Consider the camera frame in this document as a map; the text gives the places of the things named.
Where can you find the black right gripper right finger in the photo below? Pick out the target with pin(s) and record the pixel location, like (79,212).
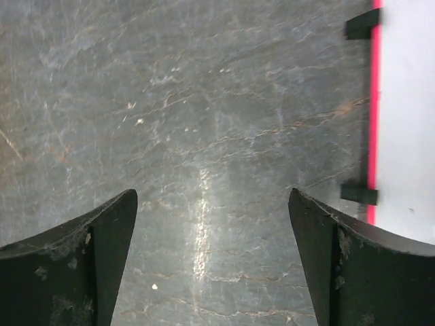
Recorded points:
(359,274)

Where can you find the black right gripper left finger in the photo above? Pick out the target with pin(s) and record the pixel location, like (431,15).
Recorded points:
(69,274)

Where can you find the pink framed whiteboard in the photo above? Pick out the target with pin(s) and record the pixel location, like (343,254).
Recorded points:
(401,145)

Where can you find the black whiteboard foot clip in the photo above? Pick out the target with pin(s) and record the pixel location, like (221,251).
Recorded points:
(359,194)
(360,27)

